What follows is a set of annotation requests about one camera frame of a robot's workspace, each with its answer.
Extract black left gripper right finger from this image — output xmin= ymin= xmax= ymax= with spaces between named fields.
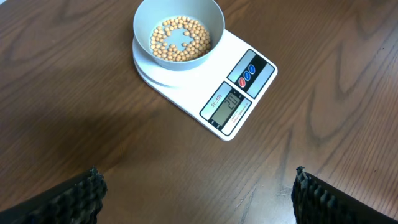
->
xmin=291 ymin=166 xmax=397 ymax=224

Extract pale grey bowl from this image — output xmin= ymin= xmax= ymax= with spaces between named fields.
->
xmin=133 ymin=0 xmax=225 ymax=71

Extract soybeans in bowl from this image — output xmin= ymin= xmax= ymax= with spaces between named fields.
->
xmin=149 ymin=16 xmax=212 ymax=62

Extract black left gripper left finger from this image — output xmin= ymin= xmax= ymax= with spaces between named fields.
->
xmin=1 ymin=167 xmax=108 ymax=224

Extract white digital kitchen scale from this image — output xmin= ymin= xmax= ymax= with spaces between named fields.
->
xmin=132 ymin=30 xmax=278 ymax=141

